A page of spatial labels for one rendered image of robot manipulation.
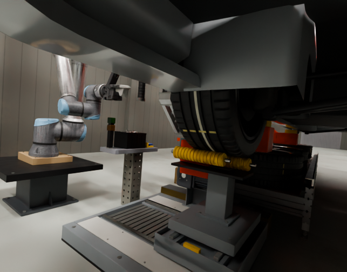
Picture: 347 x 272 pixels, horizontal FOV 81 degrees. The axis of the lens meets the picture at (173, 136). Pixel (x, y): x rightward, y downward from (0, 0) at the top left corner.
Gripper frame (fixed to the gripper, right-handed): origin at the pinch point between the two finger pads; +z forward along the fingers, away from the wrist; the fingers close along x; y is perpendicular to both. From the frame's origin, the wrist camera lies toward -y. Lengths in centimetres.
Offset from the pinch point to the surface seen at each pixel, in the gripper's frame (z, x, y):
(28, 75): -275, -45, -39
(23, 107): -275, -41, 9
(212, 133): 54, 6, 21
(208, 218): 49, -9, 60
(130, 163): -26, -30, 50
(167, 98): 34.9, 9.7, 8.6
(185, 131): 42.9, 6.0, 21.2
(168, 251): 40, 8, 71
